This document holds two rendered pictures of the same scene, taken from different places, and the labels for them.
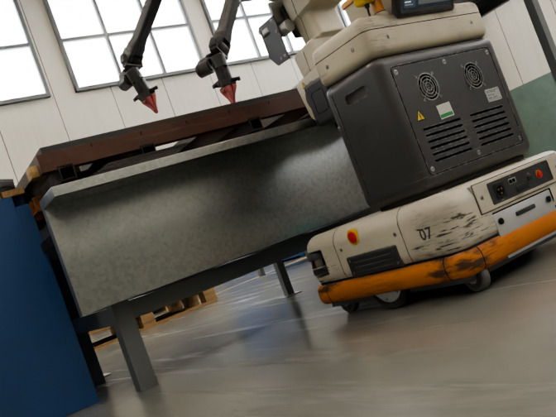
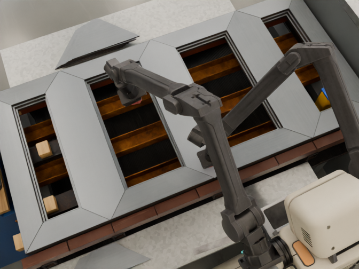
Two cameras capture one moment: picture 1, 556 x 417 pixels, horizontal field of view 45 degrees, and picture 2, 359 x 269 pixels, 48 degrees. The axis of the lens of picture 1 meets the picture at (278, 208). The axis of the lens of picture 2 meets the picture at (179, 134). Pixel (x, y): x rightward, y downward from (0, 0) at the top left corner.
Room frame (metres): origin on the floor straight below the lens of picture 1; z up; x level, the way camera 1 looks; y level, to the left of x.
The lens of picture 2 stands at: (2.04, 0.03, 2.41)
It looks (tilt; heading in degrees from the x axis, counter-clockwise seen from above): 65 degrees down; 11
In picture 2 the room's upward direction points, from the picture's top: 3 degrees counter-clockwise
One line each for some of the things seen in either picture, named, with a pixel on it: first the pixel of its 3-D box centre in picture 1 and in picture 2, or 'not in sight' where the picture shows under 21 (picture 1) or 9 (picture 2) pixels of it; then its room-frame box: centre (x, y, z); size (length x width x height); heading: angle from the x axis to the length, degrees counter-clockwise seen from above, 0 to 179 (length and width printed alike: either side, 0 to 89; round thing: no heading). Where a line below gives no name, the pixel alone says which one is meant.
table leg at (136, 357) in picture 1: (112, 291); not in sight; (2.24, 0.61, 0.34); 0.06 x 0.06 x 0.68; 31
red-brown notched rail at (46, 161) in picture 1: (248, 113); (217, 187); (2.55, -0.02, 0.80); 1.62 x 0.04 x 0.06; 121
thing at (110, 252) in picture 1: (238, 204); not in sight; (2.41, 0.13, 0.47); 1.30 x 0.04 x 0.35; 121
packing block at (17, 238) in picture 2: (35, 173); (22, 241); (2.22, 0.71, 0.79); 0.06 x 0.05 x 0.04; 31
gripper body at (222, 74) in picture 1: (224, 76); (212, 153); (2.62, 0.02, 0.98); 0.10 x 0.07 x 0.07; 121
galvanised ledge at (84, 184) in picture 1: (229, 149); (184, 238); (2.34, 0.09, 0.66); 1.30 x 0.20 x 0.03; 121
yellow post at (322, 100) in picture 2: not in sight; (323, 104); (3.02, -0.45, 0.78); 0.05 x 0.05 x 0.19; 31
